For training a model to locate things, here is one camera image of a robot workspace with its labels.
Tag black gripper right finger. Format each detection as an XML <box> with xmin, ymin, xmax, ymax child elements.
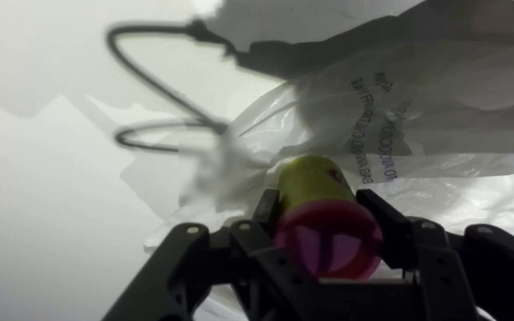
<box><xmin>358</xmin><ymin>189</ymin><xmax>514</xmax><ymax>321</ymax></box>

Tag pink lid play-doh tub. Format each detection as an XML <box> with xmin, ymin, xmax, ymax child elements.
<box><xmin>274</xmin><ymin>155</ymin><xmax>385</xmax><ymax>280</ymax></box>

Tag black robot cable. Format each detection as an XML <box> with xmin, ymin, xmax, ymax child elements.
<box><xmin>106</xmin><ymin>18</ymin><xmax>254</xmax><ymax>157</ymax></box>

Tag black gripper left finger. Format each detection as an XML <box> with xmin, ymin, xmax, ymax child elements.
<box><xmin>103</xmin><ymin>189</ymin><xmax>306</xmax><ymax>321</ymax></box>

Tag white plastic bag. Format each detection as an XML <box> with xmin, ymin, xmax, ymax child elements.
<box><xmin>144</xmin><ymin>0</ymin><xmax>514</xmax><ymax>321</ymax></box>

